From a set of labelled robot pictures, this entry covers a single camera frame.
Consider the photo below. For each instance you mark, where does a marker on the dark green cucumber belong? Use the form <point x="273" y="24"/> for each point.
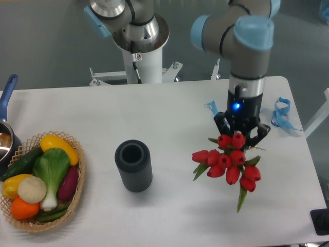
<point x="24" y="165"/>

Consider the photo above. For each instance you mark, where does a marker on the black device at edge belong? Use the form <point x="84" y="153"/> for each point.
<point x="320" y="221"/>

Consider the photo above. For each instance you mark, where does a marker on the yellow bell pepper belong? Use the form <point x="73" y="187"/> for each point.
<point x="10" y="185"/>

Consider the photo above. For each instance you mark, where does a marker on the orange fruit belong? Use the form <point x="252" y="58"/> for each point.
<point x="22" y="210"/>

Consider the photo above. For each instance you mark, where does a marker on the white frame bar right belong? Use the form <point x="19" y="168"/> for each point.
<point x="317" y="118"/>

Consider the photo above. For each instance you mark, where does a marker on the red tulip bouquet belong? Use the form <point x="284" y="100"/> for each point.
<point x="229" y="160"/>

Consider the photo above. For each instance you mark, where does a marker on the blue ribbon piece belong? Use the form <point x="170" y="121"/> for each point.
<point x="213" y="106"/>

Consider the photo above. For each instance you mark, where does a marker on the woven wicker basket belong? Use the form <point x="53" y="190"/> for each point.
<point x="33" y="225"/>

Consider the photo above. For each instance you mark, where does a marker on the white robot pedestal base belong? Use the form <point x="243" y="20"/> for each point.
<point x="141" y="48"/>

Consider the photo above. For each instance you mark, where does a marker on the green bean pods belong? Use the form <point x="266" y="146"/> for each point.
<point x="52" y="215"/>

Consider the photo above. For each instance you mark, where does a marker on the cream white onion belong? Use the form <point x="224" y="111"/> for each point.
<point x="32" y="190"/>

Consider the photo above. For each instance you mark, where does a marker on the dark grey ribbed vase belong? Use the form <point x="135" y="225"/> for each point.
<point x="133" y="160"/>

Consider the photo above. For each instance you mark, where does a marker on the purple sweet potato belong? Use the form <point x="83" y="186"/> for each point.
<point x="68" y="187"/>

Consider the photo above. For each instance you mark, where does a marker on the blue handled saucepan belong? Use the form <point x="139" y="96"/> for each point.
<point x="9" y="141"/>

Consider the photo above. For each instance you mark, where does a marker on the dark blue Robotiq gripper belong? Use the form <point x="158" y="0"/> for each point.
<point x="242" y="115"/>

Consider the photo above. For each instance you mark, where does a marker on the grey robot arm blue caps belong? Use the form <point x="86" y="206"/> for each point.
<point x="243" y="35"/>

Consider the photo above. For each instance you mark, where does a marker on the green bok choy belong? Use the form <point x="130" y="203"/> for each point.
<point x="51" y="168"/>

